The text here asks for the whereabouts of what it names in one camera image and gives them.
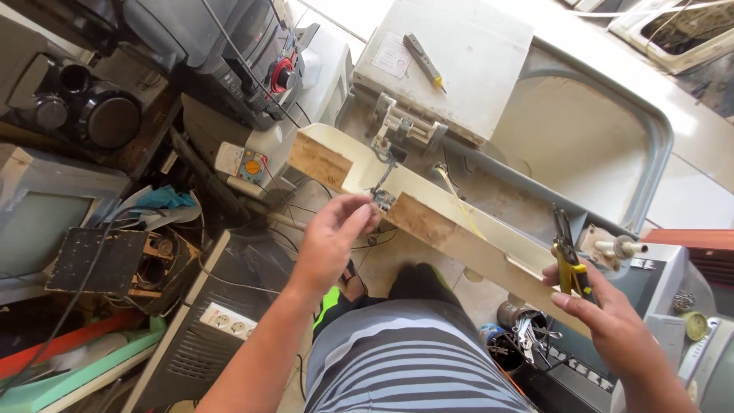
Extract white hinge bracket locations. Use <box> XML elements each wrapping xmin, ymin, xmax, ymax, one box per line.
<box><xmin>370</xmin><ymin>93</ymin><xmax>449</xmax><ymax>151</ymax></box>

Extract black round speaker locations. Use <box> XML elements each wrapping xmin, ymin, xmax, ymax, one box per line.
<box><xmin>0</xmin><ymin>53</ymin><xmax>144</xmax><ymax>153</ymax></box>

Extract black green shoe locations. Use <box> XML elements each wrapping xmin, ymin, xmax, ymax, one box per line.
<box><xmin>312</xmin><ymin>263</ymin><xmax>464</xmax><ymax>339</ymax></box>

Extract white open appliance casing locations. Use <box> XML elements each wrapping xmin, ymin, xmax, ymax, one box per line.
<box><xmin>607</xmin><ymin>0</ymin><xmax>734</xmax><ymax>76</ymax></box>

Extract long black cable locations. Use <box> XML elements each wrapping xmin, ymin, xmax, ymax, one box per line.
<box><xmin>0</xmin><ymin>205</ymin><xmax>167</xmax><ymax>397</ymax></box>

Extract person's left hand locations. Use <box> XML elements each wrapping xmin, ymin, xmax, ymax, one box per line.
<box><xmin>289</xmin><ymin>194</ymin><xmax>383</xmax><ymax>297</ymax></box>

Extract grey yellow tester screwdriver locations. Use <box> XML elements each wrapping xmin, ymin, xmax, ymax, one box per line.
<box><xmin>403</xmin><ymin>33</ymin><xmax>447</xmax><ymax>94</ymax></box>

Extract round yellow-green gauge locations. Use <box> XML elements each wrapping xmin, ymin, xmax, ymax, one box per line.
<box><xmin>682</xmin><ymin>311</ymin><xmax>710</xmax><ymax>343</ymax></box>

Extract blue cloth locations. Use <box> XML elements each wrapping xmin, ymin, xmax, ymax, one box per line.
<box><xmin>134</xmin><ymin>184</ymin><xmax>197</xmax><ymax>211</ymax></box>

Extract tin can with tools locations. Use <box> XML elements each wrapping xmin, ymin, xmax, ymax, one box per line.
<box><xmin>486</xmin><ymin>301</ymin><xmax>564</xmax><ymax>375</ymax></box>

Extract white grey appliance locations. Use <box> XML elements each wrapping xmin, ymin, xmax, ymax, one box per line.
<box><xmin>678</xmin><ymin>317</ymin><xmax>734</xmax><ymax>413</ymax></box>

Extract yellow-handled pliers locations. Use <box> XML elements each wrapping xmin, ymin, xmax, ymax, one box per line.
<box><xmin>552</xmin><ymin>205</ymin><xmax>598</xmax><ymax>305</ymax></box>

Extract orange brown cabinet edge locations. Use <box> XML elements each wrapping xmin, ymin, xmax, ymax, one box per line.
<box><xmin>641</xmin><ymin>228</ymin><xmax>734</xmax><ymax>256</ymax></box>

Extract white washing machine lid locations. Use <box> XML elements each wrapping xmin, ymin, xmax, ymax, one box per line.
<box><xmin>352</xmin><ymin>0</ymin><xmax>535</xmax><ymax>145</ymax></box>

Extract white timer knob assembly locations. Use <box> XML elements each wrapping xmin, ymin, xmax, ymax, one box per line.
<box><xmin>575</xmin><ymin>223</ymin><xmax>649</xmax><ymax>272</ymax></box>

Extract person's right hand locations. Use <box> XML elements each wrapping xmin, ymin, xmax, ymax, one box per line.
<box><xmin>542</xmin><ymin>259</ymin><xmax>661</xmax><ymax>377</ymax></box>

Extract white grey washing machine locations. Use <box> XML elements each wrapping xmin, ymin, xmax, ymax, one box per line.
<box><xmin>337</xmin><ymin>0</ymin><xmax>734</xmax><ymax>244</ymax></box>

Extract multimeter with orange dial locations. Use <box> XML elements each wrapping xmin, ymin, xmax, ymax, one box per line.
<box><xmin>214</xmin><ymin>141</ymin><xmax>270</xmax><ymax>185</ymax></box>

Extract grey tube television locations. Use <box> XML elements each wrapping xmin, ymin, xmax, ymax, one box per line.
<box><xmin>0</xmin><ymin>143</ymin><xmax>132</xmax><ymax>306</ymax></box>

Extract orange red board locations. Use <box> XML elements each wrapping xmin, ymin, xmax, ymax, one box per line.
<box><xmin>0</xmin><ymin>309</ymin><xmax>145</xmax><ymax>380</ymax></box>

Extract black stereo with red knob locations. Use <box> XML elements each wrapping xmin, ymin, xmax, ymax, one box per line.
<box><xmin>122</xmin><ymin>0</ymin><xmax>320</xmax><ymax>132</ymax></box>

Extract green foam board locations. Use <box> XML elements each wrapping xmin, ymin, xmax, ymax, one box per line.
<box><xmin>0</xmin><ymin>317</ymin><xmax>168</xmax><ymax>413</ymax></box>

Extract broken wooden speaker box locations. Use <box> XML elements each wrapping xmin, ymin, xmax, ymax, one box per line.
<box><xmin>45</xmin><ymin>226</ymin><xmax>203</xmax><ymax>317</ymax></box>

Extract cream plastic control panel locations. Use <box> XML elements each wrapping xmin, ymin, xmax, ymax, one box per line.
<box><xmin>287</xmin><ymin>123</ymin><xmax>593</xmax><ymax>339</ymax></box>

